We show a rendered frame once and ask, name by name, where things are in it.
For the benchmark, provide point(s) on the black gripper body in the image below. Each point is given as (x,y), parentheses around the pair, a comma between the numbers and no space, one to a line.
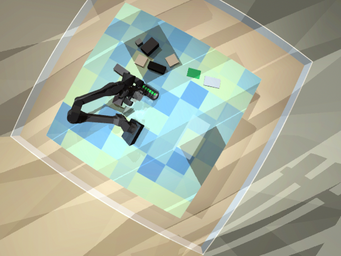
(139,83)

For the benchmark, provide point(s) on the cream flat square block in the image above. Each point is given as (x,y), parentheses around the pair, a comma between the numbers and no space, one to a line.
(172,60)

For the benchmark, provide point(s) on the white flat square tile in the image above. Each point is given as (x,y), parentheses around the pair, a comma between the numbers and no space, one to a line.
(141,60)

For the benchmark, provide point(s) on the flat green rectangular block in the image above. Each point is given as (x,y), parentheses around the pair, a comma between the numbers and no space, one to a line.
(193,73)

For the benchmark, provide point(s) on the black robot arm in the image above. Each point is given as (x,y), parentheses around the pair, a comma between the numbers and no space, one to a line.
(76,116)

